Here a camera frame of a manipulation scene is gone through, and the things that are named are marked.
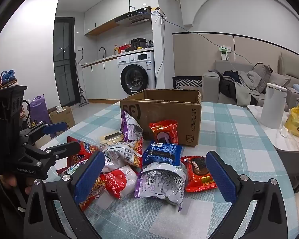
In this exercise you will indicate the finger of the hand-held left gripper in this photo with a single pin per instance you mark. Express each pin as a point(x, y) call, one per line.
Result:
point(56, 127)
point(64, 149)

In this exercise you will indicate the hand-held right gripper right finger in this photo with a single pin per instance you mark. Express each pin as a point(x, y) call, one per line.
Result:
point(221, 179)

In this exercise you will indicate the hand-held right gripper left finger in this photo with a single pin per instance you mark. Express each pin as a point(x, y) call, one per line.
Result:
point(88, 179)

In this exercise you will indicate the orange noodle snack packet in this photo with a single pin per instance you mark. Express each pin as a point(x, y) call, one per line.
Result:
point(97, 186)

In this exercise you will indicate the red corn snack packet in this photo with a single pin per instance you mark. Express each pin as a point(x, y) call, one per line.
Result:
point(84, 151)

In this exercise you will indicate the red chocolate pie packet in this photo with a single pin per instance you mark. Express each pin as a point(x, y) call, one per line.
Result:
point(196, 179)

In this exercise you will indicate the white noodle snack packet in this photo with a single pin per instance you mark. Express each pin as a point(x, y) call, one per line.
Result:
point(122, 154)

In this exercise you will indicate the clear cracker packet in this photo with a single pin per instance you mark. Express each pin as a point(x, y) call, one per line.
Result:
point(112, 138)

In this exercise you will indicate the white snack bag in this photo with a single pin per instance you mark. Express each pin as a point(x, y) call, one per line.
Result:
point(159, 181)

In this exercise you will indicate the blue cookie packet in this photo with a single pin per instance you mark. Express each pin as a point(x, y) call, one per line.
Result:
point(162, 154)

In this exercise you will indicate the purple silver snack packet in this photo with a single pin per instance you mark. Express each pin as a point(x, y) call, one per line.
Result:
point(132, 129)

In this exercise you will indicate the red cookie packet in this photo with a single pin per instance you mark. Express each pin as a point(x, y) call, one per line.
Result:
point(164, 128)

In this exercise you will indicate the brown cardboard box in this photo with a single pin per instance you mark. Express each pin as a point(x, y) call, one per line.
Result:
point(164, 109)

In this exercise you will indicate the person's left hand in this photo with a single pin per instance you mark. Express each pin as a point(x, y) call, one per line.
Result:
point(12, 181)

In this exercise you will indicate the small printed cardboard box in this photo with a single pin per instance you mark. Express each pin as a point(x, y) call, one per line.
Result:
point(63, 117)

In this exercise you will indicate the purple bag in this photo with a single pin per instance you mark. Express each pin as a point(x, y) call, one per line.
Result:
point(38, 109)

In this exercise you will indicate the stick vacuum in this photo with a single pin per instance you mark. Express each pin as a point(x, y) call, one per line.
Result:
point(81, 97)

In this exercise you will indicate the checked tablecloth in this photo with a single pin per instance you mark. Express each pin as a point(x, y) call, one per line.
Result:
point(226, 129)

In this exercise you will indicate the pair of blue shoes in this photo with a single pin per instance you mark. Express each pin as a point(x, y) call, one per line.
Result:
point(7, 77)

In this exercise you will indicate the white side table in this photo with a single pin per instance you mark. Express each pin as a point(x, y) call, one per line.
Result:
point(271, 139)

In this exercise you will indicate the white lower cabinets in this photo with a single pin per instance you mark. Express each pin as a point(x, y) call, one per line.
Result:
point(99, 79)

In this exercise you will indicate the white cabinets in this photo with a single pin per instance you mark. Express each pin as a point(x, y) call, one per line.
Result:
point(102, 12)
point(99, 79)

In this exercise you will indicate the black glass door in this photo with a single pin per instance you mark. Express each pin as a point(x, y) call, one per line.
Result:
point(64, 62)

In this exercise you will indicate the white bin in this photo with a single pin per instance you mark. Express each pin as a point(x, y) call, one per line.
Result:
point(272, 109)

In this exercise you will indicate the metal faucet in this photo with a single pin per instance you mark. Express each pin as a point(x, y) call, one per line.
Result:
point(105, 52)

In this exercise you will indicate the pile of clothes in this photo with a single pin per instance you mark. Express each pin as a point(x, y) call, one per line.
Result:
point(239, 87)

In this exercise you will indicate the white washing machine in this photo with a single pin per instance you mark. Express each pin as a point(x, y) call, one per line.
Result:
point(137, 79)

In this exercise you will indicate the beige sofa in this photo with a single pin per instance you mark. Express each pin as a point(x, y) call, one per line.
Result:
point(210, 84)

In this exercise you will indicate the yellow bottle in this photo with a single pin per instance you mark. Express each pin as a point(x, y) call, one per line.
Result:
point(116, 50)

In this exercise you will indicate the black white patterned basket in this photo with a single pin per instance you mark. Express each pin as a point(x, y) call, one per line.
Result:
point(186, 82)

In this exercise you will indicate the red container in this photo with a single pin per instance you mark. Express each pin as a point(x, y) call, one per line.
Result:
point(124, 47)

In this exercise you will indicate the grey cushion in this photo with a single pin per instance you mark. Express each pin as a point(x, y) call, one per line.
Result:
point(280, 81)
point(263, 76)

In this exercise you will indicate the black pressure cooker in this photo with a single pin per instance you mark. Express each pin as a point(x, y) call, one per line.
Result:
point(138, 44)

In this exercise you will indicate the white upper cabinets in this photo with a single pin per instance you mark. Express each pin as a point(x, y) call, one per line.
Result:
point(102, 12)

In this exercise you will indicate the range hood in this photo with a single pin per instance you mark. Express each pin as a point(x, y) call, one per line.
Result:
point(134, 18)

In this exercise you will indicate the white router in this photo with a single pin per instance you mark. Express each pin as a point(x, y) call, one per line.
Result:
point(159, 12)

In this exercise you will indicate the green wall remote holder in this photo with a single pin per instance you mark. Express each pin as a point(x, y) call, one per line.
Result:
point(224, 52)

